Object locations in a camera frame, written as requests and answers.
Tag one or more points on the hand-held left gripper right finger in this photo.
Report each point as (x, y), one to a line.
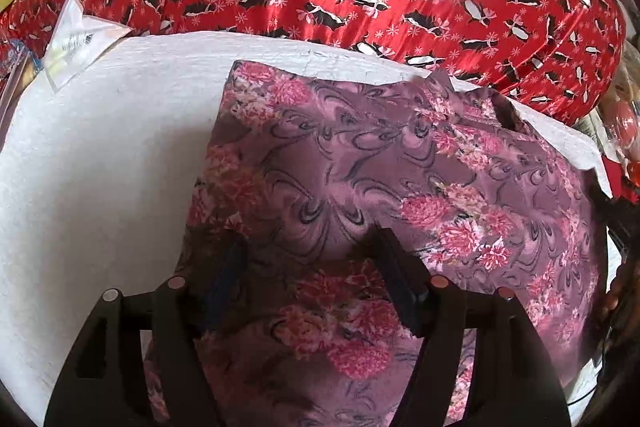
(400, 287)

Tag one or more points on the plain red cloth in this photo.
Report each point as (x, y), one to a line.
(625, 179)

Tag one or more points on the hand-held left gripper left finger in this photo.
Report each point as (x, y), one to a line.
(225, 277)

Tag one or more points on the clear plastic packet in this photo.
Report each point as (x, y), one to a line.
(75, 42)

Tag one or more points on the purple floral garment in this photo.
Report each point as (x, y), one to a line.
(350, 147)

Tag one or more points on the clear plastic sleeves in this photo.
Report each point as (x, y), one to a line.
(12, 72)

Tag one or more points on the white quilted bed cover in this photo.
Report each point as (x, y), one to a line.
(100, 157)

